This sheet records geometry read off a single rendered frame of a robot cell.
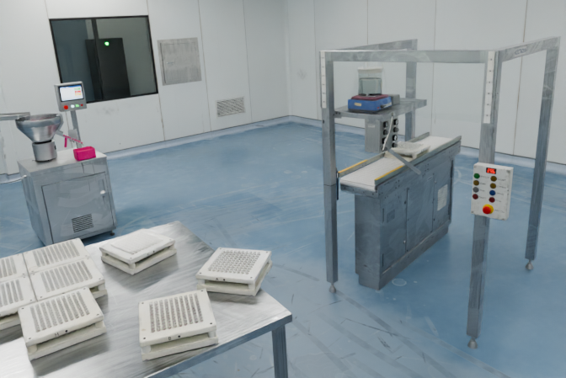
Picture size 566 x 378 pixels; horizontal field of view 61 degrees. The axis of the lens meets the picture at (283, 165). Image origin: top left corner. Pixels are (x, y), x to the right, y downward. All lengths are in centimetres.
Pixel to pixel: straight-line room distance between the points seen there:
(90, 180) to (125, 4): 363
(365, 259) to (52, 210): 262
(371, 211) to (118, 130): 504
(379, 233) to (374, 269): 28
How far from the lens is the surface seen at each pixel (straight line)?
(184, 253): 231
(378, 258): 332
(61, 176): 441
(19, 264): 238
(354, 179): 308
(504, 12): 638
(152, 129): 771
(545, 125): 360
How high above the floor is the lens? 181
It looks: 17 degrees down
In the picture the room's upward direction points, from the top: 3 degrees counter-clockwise
